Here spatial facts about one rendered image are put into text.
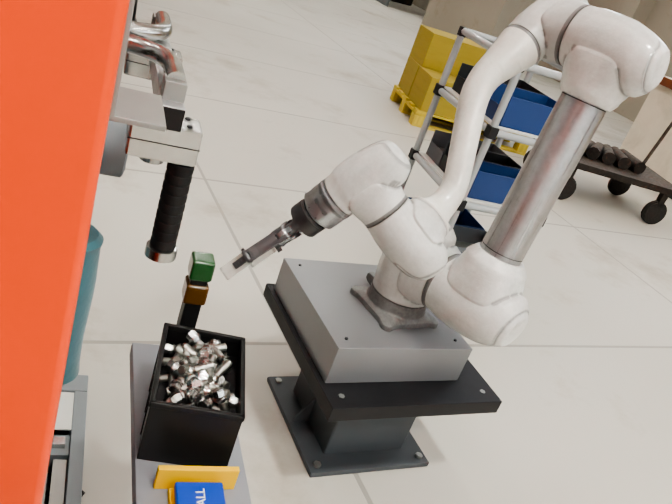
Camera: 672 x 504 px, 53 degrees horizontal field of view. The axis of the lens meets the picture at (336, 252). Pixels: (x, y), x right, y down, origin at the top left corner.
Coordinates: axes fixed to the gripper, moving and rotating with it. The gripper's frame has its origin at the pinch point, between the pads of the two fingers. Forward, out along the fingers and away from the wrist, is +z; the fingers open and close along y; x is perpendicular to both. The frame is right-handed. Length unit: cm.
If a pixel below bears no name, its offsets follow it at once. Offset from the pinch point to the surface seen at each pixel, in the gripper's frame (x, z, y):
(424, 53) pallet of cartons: -87, -17, -420
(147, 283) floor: -18, 65, -61
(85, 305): -4.5, 0.8, 47.1
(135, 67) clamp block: -34.9, -17.6, 27.0
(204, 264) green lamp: -1.5, -7.8, 26.6
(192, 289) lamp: 0.7, -2.9, 26.4
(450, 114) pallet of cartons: -35, -9, -408
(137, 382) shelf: 9.0, 11.7, 33.8
